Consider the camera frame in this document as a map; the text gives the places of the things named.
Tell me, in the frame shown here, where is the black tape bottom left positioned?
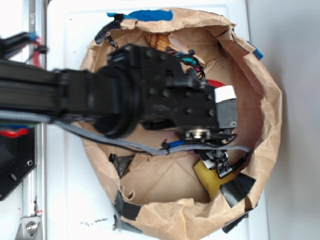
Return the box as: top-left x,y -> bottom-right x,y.
113,191 -> 142,234

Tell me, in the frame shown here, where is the coloured wire bundle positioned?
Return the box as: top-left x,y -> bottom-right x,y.
166,47 -> 207,80

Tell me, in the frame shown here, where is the black tape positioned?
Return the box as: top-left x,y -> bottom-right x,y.
108,153 -> 134,179
113,191 -> 142,234
219,173 -> 256,208
222,212 -> 249,234
94,13 -> 125,45

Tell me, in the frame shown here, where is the blue tape strip top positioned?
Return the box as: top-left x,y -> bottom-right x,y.
106,9 -> 173,22

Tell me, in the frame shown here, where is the grey sleeved cable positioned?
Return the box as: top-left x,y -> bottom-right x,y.
0,109 -> 251,156

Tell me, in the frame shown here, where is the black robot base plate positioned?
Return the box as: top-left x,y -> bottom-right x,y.
0,127 -> 36,201

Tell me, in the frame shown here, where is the spiral brown seashell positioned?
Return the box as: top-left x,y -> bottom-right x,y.
145,33 -> 206,66

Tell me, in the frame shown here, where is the brown paper bag tray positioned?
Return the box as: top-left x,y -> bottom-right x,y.
81,8 -> 283,240

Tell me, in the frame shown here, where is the aluminium extrusion rail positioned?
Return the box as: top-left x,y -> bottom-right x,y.
22,0 -> 49,240

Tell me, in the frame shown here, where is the black tape inner left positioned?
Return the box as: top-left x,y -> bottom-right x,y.
108,153 -> 134,179

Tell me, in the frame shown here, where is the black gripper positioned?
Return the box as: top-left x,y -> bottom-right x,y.
107,44 -> 238,178

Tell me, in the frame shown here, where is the black tape lower right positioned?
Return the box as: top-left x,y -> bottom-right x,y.
219,173 -> 256,208

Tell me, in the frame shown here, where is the metal corner bracket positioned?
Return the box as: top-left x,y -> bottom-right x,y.
15,216 -> 43,240

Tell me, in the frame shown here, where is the black tape bottom right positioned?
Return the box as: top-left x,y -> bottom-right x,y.
222,212 -> 249,234

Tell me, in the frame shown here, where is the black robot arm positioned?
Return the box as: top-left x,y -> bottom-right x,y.
0,32 -> 243,178

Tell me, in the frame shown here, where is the yellow sponge block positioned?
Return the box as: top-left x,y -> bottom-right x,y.
193,160 -> 236,200

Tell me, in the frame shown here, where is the blue tape piece right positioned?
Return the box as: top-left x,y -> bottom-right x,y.
247,41 -> 264,61

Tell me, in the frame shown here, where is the black tape top left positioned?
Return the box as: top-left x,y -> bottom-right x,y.
94,13 -> 125,45

